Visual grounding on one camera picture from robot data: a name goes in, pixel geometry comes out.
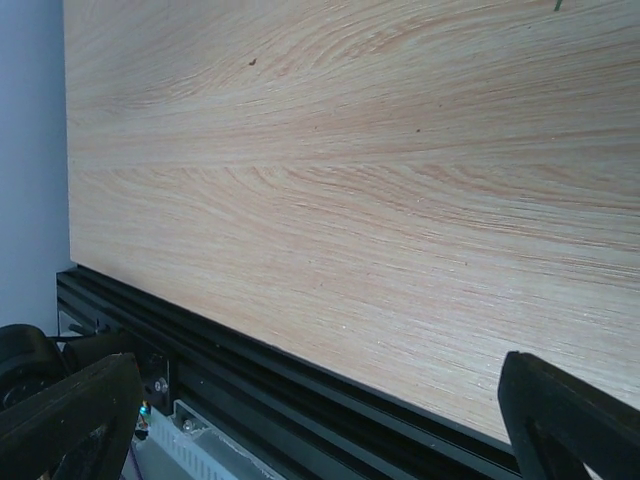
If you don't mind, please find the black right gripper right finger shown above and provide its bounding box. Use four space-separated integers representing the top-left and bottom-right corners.
498 351 639 479

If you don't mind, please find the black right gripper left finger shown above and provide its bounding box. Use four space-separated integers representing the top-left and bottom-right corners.
1 353 143 479

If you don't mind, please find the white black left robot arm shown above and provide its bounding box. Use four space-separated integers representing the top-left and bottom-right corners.
1 324 134 411

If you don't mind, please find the light blue cable duct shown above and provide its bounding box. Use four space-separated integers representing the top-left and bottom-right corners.
148 400 284 480

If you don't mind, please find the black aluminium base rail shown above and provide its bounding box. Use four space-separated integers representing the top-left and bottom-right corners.
56 267 520 479

